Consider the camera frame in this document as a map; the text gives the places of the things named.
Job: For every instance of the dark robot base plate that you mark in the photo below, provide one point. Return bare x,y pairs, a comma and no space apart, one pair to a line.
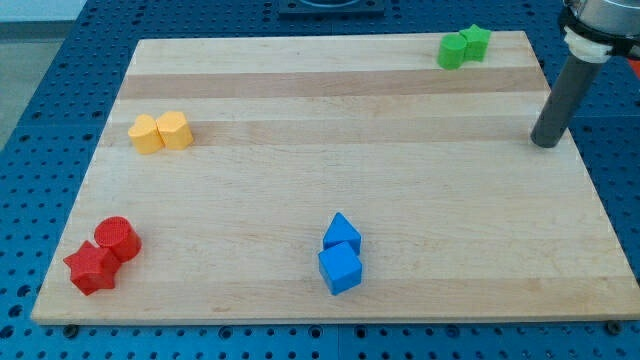
294,8

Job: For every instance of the red cylinder block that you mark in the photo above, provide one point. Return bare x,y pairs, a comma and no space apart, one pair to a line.
118,235

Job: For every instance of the yellow hexagon block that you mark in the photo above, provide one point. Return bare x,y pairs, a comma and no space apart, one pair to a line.
174,130

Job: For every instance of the blue triangle block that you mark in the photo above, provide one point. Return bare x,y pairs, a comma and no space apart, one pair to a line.
341,230

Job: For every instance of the red star block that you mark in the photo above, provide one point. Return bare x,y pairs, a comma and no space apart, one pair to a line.
92,268

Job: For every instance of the green cylinder block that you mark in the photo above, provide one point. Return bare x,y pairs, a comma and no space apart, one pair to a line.
451,51

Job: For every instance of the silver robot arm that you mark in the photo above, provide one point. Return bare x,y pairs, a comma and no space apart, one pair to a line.
596,30

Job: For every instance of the green star block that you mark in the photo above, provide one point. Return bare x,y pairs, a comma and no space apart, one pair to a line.
477,41

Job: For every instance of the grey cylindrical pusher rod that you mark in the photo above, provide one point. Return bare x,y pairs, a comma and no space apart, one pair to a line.
582,65

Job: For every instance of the blue cube block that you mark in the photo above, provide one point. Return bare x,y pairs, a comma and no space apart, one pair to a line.
340,268

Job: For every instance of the wooden board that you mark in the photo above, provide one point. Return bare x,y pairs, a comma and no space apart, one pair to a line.
462,217

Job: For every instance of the yellow heart block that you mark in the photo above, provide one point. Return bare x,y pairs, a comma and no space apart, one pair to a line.
144,135

